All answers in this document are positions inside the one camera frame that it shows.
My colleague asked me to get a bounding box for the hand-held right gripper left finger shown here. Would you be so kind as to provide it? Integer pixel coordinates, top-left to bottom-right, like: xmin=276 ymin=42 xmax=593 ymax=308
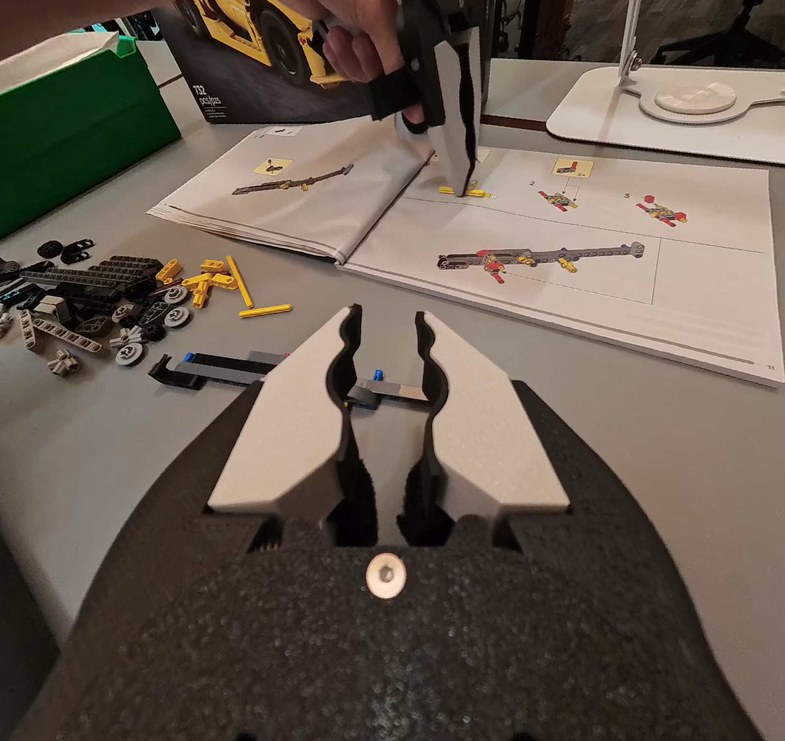
xmin=207 ymin=303 xmax=364 ymax=547

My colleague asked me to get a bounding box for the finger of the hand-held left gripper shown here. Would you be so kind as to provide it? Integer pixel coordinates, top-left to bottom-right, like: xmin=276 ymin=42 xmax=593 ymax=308
xmin=431 ymin=33 xmax=487 ymax=199

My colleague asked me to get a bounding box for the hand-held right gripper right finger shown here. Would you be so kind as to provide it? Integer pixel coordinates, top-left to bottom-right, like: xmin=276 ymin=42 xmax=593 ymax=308
xmin=414 ymin=310 xmax=572 ymax=521

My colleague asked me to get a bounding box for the grey lego beam assembly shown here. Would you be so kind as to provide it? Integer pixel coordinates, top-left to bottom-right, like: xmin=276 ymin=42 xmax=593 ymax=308
xmin=149 ymin=351 xmax=430 ymax=412

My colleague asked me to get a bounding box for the white lego instruction booklet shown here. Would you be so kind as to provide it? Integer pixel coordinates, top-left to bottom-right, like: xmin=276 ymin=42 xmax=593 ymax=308
xmin=146 ymin=122 xmax=785 ymax=386

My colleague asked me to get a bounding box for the pile of black grey lego pieces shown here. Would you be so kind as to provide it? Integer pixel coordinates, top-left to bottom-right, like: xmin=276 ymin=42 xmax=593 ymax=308
xmin=0 ymin=237 xmax=192 ymax=380

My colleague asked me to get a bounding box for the yellow car lego box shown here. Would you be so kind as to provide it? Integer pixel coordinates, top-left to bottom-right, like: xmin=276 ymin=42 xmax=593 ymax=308
xmin=150 ymin=0 xmax=491 ymax=125

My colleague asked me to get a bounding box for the white document stand wooden board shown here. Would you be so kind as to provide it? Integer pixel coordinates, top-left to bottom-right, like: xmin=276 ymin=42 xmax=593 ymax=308
xmin=527 ymin=0 xmax=785 ymax=166

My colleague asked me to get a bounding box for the green plastic bin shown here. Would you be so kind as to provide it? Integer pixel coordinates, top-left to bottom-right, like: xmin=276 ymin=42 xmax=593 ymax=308
xmin=0 ymin=30 xmax=183 ymax=240

